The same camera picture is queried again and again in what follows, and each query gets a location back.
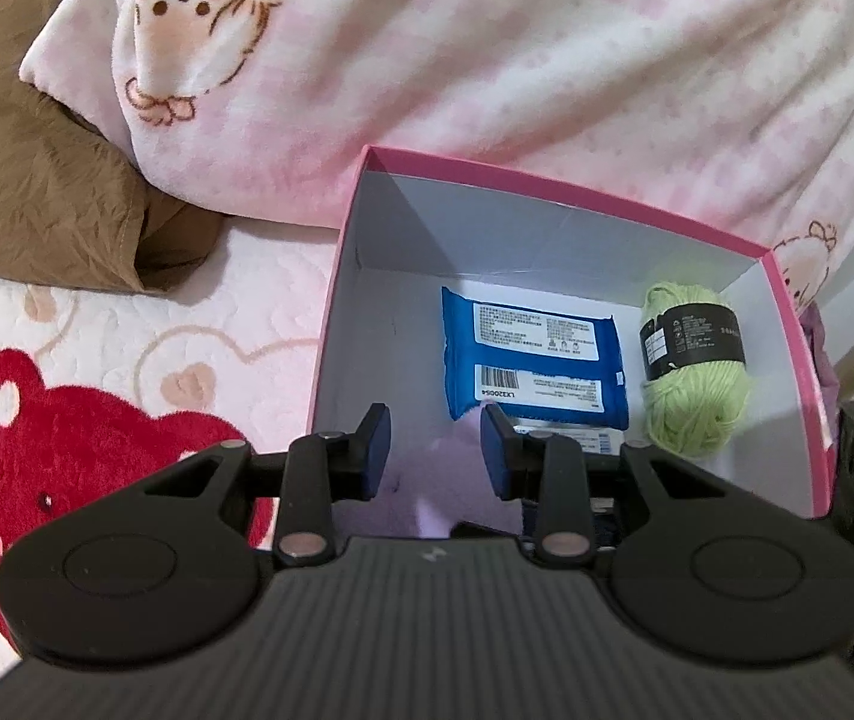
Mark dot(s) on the brown pillow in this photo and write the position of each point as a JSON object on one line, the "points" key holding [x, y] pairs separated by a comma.
{"points": [[36, 165]]}

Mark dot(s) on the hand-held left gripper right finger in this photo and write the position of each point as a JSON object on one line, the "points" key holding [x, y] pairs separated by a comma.
{"points": [[494, 457]]}

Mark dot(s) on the pink cardboard box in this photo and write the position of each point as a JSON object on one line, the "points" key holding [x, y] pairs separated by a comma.
{"points": [[397, 300]]}

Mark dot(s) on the green yarn ball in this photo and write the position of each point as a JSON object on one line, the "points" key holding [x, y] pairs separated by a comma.
{"points": [[697, 390]]}

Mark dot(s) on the blue wet wipes pack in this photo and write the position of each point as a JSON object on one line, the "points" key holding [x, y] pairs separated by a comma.
{"points": [[532, 349]]}

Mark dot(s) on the red bear printed blanket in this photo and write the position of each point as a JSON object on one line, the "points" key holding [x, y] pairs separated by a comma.
{"points": [[96, 405]]}

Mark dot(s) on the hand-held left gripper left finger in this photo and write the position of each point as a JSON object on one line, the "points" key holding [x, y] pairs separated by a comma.
{"points": [[374, 457]]}

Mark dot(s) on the white wet wipes pack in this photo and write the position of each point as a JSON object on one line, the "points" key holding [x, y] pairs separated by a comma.
{"points": [[569, 439]]}

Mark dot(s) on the purple plush toy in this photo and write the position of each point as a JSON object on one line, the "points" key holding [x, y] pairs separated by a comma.
{"points": [[434, 480]]}

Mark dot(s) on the pink cartoon printed pillow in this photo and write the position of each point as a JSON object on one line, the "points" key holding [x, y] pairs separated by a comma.
{"points": [[472, 52]]}

